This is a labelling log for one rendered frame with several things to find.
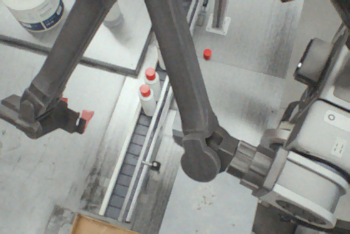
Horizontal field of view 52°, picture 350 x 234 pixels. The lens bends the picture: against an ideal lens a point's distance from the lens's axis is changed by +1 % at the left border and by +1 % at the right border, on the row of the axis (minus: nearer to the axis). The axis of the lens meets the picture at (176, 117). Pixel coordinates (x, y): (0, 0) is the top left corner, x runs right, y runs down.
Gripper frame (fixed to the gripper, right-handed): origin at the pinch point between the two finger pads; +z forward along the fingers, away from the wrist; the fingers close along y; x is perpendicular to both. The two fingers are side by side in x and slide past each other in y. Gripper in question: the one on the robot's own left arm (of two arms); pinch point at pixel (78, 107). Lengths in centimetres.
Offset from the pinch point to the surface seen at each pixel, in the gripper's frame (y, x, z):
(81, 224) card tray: -8.3, 45.2, 7.1
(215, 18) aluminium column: -16, -31, 61
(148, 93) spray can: -12.8, -5.9, 18.2
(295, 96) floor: -65, 5, 149
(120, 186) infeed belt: -15.1, 28.8, 14.8
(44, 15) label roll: 42, -10, 35
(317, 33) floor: -61, -33, 180
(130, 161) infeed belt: -13.9, 21.7, 20.5
